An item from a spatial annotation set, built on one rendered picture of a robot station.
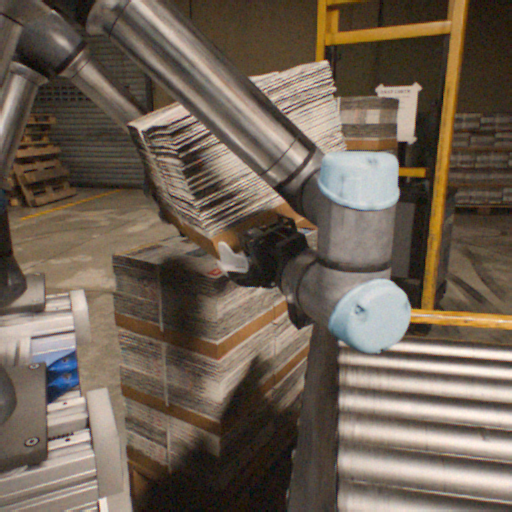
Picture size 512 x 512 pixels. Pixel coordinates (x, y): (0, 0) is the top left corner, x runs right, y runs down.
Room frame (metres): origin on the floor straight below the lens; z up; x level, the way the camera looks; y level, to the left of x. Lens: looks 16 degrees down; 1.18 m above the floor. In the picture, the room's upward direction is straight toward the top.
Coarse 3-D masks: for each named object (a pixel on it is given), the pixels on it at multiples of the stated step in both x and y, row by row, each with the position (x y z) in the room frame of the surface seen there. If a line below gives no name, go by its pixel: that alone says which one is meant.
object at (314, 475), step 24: (312, 336) 0.78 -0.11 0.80; (312, 360) 0.69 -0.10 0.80; (336, 360) 0.69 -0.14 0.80; (312, 384) 0.62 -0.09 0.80; (336, 384) 0.62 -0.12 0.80; (312, 408) 0.56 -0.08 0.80; (336, 408) 0.56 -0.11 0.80; (312, 432) 0.51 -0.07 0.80; (336, 432) 0.51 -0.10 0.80; (312, 456) 0.46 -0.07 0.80; (312, 480) 0.43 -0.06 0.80; (336, 480) 0.43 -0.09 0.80; (288, 504) 0.39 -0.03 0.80; (312, 504) 0.39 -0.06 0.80
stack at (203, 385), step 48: (144, 288) 1.19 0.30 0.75; (192, 288) 1.09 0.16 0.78; (240, 288) 1.13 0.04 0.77; (144, 336) 1.20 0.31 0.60; (192, 336) 1.10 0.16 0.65; (288, 336) 1.36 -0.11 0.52; (144, 384) 1.19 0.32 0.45; (192, 384) 1.10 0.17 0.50; (240, 384) 1.13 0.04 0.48; (288, 384) 1.38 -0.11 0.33; (144, 432) 1.21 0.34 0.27; (192, 432) 1.11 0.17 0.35; (240, 432) 1.14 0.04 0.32; (288, 432) 1.41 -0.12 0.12; (144, 480) 1.27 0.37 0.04; (192, 480) 1.11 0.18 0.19
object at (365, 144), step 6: (390, 138) 2.18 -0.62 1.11; (396, 138) 2.26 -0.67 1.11; (348, 144) 2.10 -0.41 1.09; (354, 144) 2.09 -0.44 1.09; (360, 144) 2.07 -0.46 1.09; (366, 144) 2.06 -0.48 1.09; (372, 144) 2.05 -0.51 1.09; (378, 144) 2.03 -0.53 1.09; (384, 144) 2.11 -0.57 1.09; (390, 144) 2.18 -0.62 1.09; (396, 144) 2.26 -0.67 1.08
